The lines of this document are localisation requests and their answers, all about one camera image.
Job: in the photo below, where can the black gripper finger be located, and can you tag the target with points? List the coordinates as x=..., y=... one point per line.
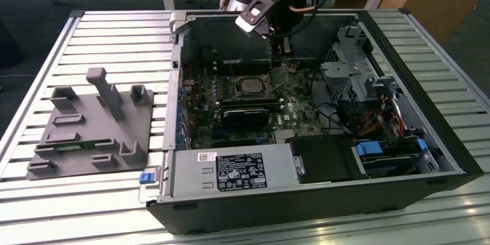
x=282, y=47

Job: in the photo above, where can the silver square CPU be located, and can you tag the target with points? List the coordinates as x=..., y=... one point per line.
x=253, y=85

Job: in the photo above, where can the black CPU socket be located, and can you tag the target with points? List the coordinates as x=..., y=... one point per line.
x=237, y=94

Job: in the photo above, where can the silver metal drive cage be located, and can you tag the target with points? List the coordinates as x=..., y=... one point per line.
x=341, y=75

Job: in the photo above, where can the black RAM stick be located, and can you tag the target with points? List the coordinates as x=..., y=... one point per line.
x=250, y=106
x=249, y=101

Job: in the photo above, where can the green motherboard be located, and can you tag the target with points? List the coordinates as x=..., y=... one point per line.
x=295, y=113

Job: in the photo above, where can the black graphics card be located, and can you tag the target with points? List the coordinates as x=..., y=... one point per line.
x=245, y=116

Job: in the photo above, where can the small silver chipset heatsink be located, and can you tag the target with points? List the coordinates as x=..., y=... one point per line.
x=285, y=135

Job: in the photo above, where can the black drive box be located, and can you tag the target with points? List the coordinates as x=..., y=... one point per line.
x=325, y=159

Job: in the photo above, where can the blue disk carrier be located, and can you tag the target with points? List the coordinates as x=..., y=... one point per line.
x=369, y=149

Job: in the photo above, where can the grey power supply with label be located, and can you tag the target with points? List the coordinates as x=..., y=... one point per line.
x=192, y=170

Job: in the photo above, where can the small blue bay latch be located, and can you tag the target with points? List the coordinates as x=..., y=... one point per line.
x=423, y=145

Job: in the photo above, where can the black open PC case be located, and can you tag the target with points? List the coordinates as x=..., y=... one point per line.
x=307, y=207

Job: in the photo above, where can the grey parts rack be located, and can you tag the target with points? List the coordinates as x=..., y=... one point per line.
x=96, y=130

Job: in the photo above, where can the blue case side latch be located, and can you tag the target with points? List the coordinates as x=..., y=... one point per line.
x=149, y=177

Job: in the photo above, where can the green RAM stick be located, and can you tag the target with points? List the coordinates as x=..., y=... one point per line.
x=69, y=145

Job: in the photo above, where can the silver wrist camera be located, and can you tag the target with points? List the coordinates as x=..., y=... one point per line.
x=253, y=12

